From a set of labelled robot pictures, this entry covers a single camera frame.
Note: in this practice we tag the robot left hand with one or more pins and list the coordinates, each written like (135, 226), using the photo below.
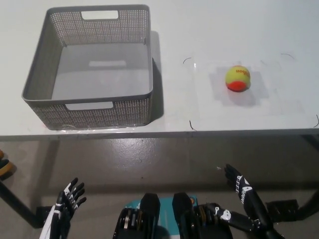
(65, 204)

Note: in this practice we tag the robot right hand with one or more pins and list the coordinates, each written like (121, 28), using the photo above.
(246, 196)

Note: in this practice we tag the yellow orange tennis ball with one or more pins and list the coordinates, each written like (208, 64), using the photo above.
(237, 77)

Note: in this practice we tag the black metal table leg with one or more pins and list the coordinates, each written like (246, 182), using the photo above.
(17, 201)
(307, 201)

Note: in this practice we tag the black yellow shoe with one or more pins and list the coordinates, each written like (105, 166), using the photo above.
(4, 169)

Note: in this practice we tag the black robot body teal top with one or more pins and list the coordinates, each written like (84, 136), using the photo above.
(152, 219)

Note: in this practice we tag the grey perforated plastic basket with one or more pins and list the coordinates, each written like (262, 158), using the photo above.
(99, 74)

